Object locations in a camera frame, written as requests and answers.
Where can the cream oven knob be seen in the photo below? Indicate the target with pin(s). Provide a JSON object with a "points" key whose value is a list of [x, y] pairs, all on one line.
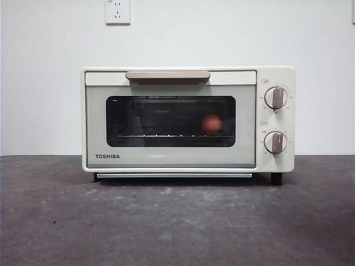
{"points": [[276, 97], [275, 142]]}

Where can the silver crumb tray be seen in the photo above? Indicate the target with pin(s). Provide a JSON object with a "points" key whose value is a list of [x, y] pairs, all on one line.
{"points": [[172, 175]]}

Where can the brown egg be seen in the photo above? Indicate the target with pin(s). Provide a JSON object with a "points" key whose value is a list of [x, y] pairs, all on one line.
{"points": [[211, 123]]}

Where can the white wall socket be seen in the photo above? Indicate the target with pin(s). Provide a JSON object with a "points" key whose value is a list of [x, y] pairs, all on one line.
{"points": [[117, 12]]}

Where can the cream Toshiba toaster oven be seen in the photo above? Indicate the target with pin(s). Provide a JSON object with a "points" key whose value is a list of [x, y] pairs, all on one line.
{"points": [[274, 122]]}

